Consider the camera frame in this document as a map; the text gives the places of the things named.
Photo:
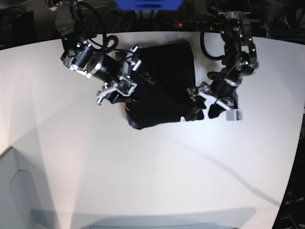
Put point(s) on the black power strip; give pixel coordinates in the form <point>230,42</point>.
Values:
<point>188,26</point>

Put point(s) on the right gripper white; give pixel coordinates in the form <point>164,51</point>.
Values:
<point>116,74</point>

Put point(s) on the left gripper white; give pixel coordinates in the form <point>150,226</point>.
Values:
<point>221,96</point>

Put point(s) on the white bin beside table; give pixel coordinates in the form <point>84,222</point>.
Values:
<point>25,196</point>

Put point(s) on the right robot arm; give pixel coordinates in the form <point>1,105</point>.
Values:
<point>81,53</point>

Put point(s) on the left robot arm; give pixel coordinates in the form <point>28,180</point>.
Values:
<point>239,60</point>

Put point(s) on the blue box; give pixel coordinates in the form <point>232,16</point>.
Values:
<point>172,5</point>

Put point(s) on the black T-shirt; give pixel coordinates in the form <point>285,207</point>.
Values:
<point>166,72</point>

